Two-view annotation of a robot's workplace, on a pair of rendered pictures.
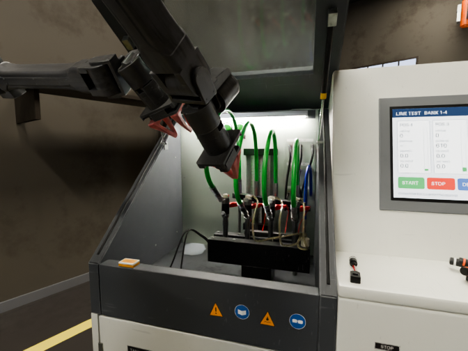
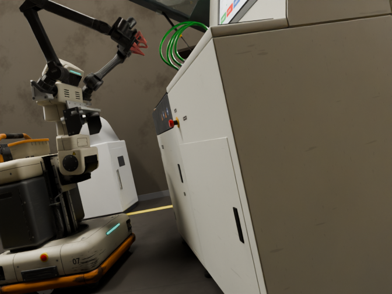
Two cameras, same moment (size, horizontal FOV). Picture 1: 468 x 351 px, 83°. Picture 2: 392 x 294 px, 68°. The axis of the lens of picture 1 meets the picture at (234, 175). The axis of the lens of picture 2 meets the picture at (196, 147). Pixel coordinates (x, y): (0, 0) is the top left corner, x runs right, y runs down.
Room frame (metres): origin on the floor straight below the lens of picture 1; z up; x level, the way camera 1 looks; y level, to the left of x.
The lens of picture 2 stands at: (-0.06, -1.48, 0.72)
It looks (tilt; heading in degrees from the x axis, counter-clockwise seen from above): 2 degrees down; 60
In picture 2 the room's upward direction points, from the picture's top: 12 degrees counter-clockwise
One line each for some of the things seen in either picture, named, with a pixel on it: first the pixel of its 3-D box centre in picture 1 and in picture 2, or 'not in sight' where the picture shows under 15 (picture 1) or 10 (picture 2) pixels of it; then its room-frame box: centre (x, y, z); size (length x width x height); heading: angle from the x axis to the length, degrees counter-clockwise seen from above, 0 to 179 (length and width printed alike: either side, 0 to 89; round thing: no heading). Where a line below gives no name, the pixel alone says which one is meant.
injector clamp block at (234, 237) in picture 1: (258, 259); not in sight; (0.89, -0.09, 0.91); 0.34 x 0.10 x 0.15; 74
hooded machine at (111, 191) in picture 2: not in sight; (98, 165); (0.68, 2.22, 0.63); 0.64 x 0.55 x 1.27; 141
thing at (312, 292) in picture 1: (199, 301); (164, 118); (0.69, 0.09, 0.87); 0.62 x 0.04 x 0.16; 74
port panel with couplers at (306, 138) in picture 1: (299, 168); not in sight; (1.11, -0.27, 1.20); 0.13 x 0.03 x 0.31; 74
